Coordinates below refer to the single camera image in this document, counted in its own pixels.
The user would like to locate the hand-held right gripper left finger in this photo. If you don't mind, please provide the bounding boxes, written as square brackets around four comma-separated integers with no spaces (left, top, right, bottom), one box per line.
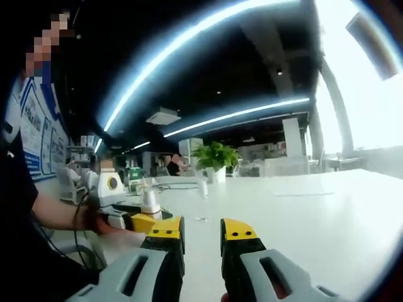
[67,215,186,302]

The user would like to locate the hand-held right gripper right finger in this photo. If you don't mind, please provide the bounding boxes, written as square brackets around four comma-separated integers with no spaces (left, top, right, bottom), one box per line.
[219,217,344,302]

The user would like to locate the white pump bottle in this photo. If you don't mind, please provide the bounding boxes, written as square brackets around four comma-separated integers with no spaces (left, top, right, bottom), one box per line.
[139,190,164,220]

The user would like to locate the person's left hand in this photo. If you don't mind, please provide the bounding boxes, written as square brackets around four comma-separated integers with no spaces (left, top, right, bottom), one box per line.
[83,171,111,236]

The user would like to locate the green box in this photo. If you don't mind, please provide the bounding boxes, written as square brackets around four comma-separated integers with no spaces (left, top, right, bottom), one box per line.
[127,166,142,193]

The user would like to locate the white mesh chair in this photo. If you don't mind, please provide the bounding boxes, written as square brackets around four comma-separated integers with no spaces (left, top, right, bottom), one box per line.
[58,165,86,204]

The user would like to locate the white framed office chair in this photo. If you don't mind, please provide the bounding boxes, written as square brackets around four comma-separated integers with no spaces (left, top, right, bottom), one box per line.
[56,235,105,268]

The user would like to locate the ceiling air conditioner vent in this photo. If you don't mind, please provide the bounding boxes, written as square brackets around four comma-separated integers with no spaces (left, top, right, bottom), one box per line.
[146,106,182,125]

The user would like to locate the green plant in white pot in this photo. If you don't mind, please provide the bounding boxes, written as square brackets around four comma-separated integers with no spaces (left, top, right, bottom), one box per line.
[191,141,240,184]

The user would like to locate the person's dark clothing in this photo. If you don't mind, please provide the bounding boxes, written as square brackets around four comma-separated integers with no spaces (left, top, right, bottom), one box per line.
[0,125,101,302]

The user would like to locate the small side table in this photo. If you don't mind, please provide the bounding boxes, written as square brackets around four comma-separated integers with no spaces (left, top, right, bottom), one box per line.
[324,155,368,172]

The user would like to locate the long ceiling light strip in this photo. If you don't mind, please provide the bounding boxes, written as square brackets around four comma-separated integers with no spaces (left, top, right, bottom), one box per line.
[163,98,311,138]
[103,0,300,131]

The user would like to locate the large bright window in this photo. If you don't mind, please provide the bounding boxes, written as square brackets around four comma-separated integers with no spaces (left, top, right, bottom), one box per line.
[310,0,403,158]

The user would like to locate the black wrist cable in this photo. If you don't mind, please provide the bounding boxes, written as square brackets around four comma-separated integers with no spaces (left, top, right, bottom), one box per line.
[72,191,92,252]

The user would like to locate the black cable loop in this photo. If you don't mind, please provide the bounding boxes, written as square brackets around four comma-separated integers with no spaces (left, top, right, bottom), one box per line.
[154,184,198,191]

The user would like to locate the dark wall monitor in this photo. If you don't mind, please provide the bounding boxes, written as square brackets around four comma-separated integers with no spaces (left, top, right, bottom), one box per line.
[345,12,399,81]

